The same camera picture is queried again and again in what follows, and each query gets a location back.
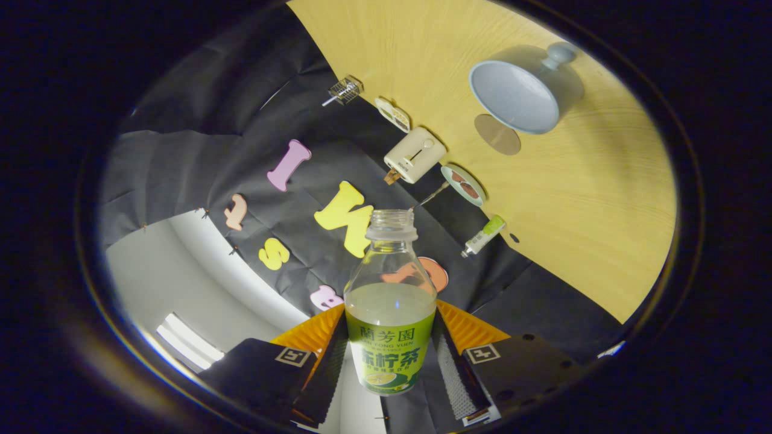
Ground pale green plate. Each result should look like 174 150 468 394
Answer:
440 164 487 208

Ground white toaster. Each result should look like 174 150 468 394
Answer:
384 127 448 184

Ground long ceiling light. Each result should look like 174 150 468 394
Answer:
156 312 225 371

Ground wooden table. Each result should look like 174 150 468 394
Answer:
288 0 677 325

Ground round brown coaster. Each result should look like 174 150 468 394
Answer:
474 114 522 156

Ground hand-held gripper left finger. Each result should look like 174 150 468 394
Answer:
199 301 350 430

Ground green label juice bottle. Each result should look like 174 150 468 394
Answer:
344 209 437 397

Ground white divided tray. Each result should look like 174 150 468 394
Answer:
375 97 411 134

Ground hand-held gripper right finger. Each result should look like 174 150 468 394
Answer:
434 300 589 429

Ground pale blue cup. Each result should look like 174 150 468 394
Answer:
469 42 584 135

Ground slim white green bottle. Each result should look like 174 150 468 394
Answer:
461 215 507 259

